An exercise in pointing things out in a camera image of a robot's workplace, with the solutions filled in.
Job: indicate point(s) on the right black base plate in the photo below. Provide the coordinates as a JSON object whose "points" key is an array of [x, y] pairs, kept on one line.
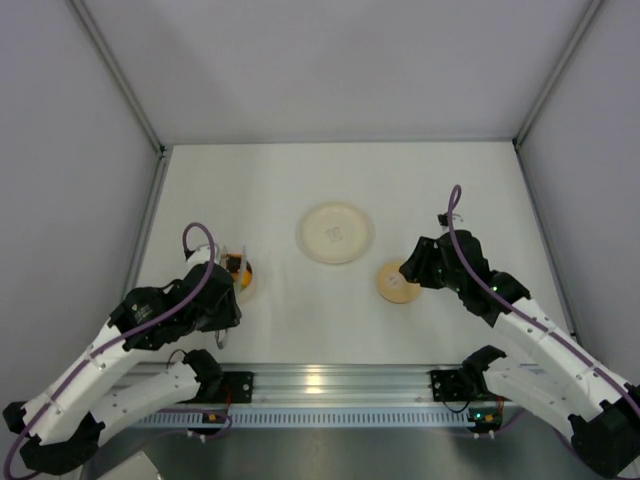
{"points": [[450, 385]]}

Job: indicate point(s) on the grey slotted cable duct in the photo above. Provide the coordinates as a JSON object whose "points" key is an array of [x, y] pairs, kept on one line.
{"points": [[359, 417]]}

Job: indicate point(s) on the aluminium mounting rail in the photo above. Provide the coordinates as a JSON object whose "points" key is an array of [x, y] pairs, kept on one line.
{"points": [[324, 386]]}

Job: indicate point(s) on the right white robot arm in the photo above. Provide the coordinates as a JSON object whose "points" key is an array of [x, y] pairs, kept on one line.
{"points": [[595, 410]]}

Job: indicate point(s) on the dark chocolate oval cookie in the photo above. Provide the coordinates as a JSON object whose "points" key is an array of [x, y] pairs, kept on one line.
{"points": [[233, 262]]}

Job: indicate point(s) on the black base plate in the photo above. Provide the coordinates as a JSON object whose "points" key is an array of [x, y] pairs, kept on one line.
{"points": [[450, 385], [235, 387]]}

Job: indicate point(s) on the cream ceramic plate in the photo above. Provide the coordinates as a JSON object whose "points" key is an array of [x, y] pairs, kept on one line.
{"points": [[334, 232]]}

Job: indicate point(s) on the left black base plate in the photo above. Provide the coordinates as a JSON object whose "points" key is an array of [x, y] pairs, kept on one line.
{"points": [[235, 387]]}

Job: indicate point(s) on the cream steel lunch container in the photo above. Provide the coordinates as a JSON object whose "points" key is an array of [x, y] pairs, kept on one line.
{"points": [[245, 295]]}

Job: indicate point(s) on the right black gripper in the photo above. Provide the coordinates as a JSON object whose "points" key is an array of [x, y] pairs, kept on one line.
{"points": [[426, 261]]}

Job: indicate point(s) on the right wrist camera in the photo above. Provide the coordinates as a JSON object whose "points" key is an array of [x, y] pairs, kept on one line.
{"points": [[446, 221]]}

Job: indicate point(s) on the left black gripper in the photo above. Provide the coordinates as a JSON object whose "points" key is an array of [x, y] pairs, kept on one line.
{"points": [[232, 265]]}

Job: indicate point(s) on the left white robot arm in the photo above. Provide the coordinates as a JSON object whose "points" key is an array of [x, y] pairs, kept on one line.
{"points": [[65, 426]]}

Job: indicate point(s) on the beige round lid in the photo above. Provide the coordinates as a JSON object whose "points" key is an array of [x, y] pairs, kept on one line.
{"points": [[392, 285]]}

